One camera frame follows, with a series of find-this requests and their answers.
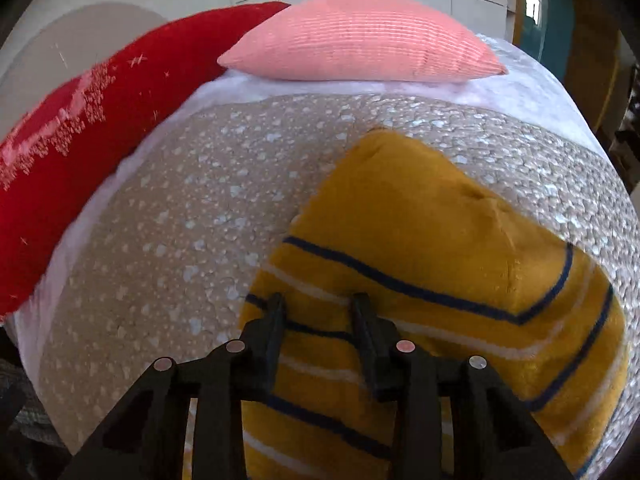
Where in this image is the grey patterned blanket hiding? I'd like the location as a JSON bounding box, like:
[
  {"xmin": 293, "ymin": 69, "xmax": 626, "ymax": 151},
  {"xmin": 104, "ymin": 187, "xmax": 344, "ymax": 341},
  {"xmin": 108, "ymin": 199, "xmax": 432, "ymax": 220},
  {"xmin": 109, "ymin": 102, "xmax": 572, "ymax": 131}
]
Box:
[{"xmin": 37, "ymin": 92, "xmax": 640, "ymax": 480}]

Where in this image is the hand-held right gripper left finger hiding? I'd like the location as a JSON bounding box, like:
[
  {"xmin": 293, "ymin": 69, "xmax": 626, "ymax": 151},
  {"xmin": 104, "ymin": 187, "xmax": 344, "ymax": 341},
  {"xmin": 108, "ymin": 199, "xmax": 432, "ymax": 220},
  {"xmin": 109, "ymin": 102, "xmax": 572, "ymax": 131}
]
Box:
[{"xmin": 59, "ymin": 292, "xmax": 287, "ymax": 480}]

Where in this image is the beige headboard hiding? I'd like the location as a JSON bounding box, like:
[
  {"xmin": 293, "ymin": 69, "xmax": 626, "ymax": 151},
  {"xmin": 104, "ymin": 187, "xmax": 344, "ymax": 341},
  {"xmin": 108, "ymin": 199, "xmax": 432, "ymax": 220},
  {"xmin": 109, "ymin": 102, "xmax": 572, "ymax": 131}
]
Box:
[{"xmin": 0, "ymin": 2, "xmax": 171, "ymax": 126}]

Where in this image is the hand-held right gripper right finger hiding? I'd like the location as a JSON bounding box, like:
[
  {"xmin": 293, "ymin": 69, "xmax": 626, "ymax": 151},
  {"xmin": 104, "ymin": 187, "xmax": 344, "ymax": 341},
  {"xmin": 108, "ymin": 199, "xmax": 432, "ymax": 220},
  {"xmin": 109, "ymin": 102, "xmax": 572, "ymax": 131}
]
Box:
[{"xmin": 350, "ymin": 292, "xmax": 576, "ymax": 480}]

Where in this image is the yellow striped sweater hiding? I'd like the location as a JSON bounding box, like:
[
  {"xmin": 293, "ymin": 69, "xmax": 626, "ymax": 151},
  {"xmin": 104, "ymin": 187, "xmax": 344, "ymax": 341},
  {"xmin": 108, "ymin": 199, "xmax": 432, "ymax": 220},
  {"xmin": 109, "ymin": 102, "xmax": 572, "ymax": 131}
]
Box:
[{"xmin": 182, "ymin": 129, "xmax": 630, "ymax": 480}]

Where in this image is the pink pillow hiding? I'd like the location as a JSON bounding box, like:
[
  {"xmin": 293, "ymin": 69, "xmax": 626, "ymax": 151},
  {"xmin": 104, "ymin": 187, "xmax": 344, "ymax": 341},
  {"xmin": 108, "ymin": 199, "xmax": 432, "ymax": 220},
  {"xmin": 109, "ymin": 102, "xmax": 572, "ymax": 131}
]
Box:
[{"xmin": 217, "ymin": 0, "xmax": 510, "ymax": 83}]

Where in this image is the wooden door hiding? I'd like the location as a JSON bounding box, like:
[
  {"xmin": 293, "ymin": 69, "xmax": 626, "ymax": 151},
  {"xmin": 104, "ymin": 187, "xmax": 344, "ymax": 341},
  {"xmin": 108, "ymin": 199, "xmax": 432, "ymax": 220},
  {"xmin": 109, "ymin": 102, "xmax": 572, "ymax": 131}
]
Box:
[{"xmin": 562, "ymin": 0, "xmax": 623, "ymax": 141}]

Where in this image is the teal door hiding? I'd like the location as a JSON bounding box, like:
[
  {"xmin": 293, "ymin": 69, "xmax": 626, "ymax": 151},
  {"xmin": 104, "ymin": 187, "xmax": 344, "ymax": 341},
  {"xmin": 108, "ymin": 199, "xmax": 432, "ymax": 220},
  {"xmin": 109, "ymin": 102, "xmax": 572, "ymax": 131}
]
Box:
[{"xmin": 512, "ymin": 0, "xmax": 576, "ymax": 81}]

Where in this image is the red pillow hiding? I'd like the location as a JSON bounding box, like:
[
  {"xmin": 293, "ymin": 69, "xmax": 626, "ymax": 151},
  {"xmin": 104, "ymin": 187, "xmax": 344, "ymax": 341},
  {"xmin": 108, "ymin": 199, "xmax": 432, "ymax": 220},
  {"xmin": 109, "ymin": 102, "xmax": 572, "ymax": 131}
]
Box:
[{"xmin": 0, "ymin": 2, "xmax": 292, "ymax": 317}]

